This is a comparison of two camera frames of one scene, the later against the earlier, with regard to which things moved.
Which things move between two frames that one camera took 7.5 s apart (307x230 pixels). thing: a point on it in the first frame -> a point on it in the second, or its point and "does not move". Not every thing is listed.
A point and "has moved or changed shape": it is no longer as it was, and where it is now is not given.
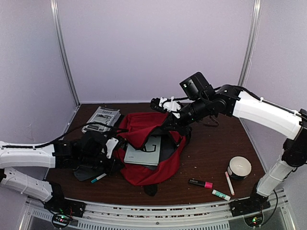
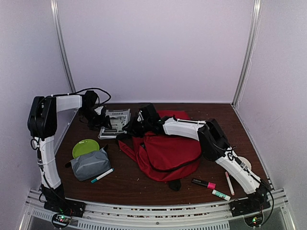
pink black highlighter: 202,183 does not move
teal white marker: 98,178 does not move
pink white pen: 230,186 does not move
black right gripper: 175,125 -> 132,127
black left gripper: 112,167 -> 101,122
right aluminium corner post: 251,42 does not move
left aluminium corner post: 58,25 does not move
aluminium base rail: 207,215 does not move
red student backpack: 134,127 has moved or changed shape
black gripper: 163,104 -> 140,117
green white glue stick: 221,195 does not move
